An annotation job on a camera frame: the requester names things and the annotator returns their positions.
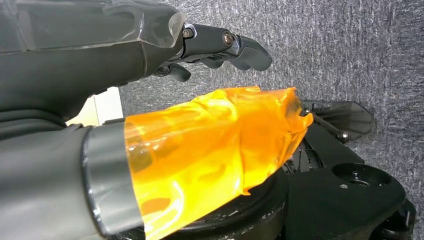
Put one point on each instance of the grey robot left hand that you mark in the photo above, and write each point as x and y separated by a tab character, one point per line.
66	59

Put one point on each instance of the white desk leg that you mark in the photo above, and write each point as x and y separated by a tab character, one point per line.
106	106

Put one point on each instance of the orange translucent tape wrap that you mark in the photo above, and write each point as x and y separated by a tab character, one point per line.
205	142

